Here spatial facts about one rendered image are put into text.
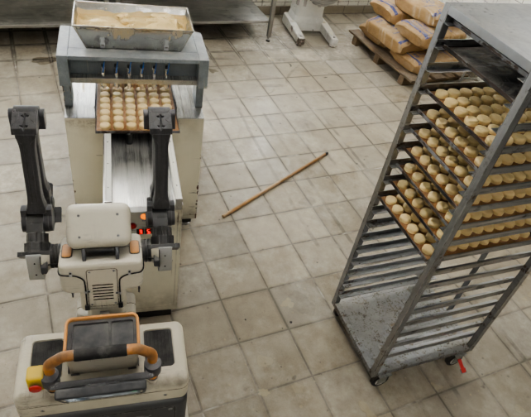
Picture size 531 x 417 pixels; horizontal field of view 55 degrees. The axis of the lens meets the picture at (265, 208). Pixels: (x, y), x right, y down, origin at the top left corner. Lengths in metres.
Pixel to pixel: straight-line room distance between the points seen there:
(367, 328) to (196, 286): 1.00
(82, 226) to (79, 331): 0.34
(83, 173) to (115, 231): 1.28
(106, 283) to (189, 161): 1.31
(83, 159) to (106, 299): 1.22
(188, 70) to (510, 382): 2.43
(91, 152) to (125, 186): 0.62
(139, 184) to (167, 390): 0.97
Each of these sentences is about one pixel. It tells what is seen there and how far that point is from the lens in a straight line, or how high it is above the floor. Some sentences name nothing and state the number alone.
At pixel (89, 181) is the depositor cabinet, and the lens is 3.09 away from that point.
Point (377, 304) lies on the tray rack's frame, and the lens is 3.03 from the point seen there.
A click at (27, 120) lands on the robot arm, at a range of 1.83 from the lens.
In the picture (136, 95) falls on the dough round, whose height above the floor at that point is 0.90.
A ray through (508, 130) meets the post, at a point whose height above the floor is 1.61.
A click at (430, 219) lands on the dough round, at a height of 1.06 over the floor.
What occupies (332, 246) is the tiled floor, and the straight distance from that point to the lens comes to 3.46.
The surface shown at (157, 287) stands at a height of 0.28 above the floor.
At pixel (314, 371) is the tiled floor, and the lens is 2.85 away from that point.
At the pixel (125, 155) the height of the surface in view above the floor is 0.84.
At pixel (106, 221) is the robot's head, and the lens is 1.80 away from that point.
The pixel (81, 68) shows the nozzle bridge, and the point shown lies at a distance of 2.79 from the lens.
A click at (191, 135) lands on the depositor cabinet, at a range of 2.92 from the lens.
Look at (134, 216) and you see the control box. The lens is 2.28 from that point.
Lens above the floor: 2.38
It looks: 41 degrees down
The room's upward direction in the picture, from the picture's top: 11 degrees clockwise
